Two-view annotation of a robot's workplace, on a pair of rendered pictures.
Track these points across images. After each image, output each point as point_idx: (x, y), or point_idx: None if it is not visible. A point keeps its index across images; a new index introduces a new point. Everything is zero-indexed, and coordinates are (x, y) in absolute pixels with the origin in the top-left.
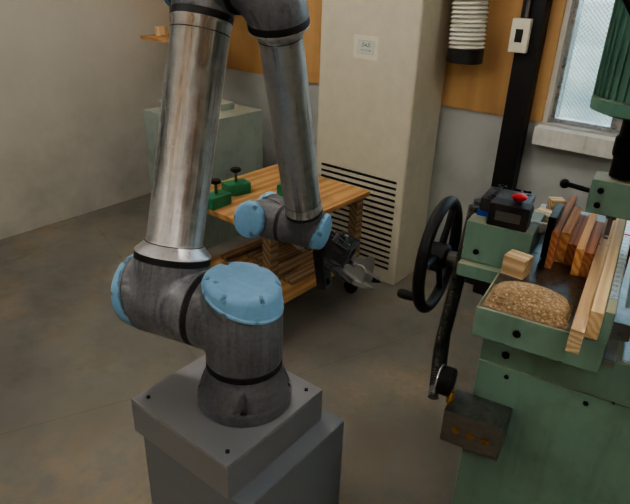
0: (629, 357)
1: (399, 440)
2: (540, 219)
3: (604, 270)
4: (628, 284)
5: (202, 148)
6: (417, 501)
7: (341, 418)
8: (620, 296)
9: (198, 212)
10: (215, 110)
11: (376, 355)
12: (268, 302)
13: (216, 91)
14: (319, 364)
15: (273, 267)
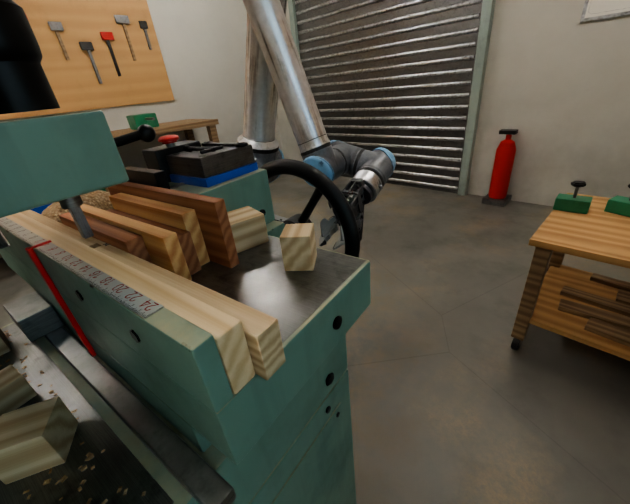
0: (10, 329)
1: (396, 459)
2: (178, 190)
3: (24, 216)
4: (108, 400)
5: (247, 75)
6: None
7: (417, 405)
8: (91, 364)
9: (247, 116)
10: (252, 49)
11: (554, 456)
12: None
13: (252, 35)
14: (498, 389)
15: (532, 279)
